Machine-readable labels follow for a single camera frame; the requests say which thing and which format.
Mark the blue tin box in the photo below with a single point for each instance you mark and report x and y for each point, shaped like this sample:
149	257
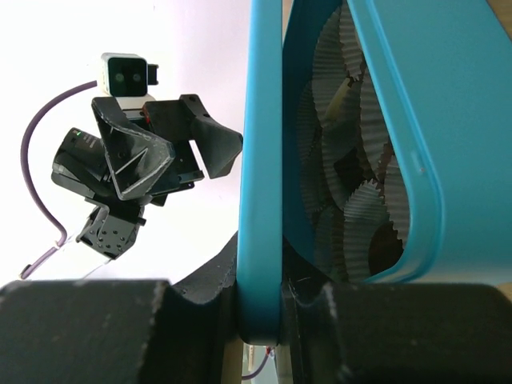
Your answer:
412	181

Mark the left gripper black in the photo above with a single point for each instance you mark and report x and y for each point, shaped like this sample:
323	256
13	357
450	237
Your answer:
148	150

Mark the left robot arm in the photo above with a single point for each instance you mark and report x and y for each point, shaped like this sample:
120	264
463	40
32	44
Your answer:
80	166

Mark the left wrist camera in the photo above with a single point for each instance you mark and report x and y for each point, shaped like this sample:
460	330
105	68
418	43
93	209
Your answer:
126	77

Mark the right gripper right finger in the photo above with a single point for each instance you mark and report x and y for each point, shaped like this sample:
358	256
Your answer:
390	333

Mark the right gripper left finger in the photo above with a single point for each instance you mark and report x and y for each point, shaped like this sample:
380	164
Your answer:
124	331

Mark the blue tin lid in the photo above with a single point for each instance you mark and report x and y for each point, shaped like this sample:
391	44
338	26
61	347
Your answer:
259	258

